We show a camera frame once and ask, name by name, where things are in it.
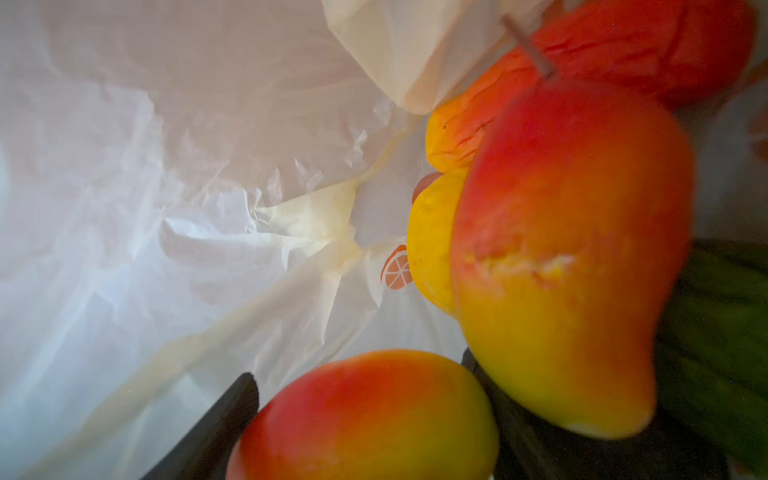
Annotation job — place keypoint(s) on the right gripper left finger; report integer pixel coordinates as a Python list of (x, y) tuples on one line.
[(204, 452)]

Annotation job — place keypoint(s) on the yellow bell pepper fruit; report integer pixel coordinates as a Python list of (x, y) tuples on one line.
[(429, 231)]

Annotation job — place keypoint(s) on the green yellow papaya fruit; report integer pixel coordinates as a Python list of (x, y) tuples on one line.
[(711, 349)]

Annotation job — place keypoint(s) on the red yellow long mango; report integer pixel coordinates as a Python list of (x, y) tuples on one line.
[(677, 52)]

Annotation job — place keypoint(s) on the red orange peach fruit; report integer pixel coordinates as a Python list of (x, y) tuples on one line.
[(386, 414)]

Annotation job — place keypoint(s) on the cream plastic bag orange prints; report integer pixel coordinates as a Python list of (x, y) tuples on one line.
[(190, 190)]

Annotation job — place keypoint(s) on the small red yellow fruit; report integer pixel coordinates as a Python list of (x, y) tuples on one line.
[(572, 227)]

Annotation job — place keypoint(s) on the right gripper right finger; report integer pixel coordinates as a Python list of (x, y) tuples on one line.
[(531, 448)]

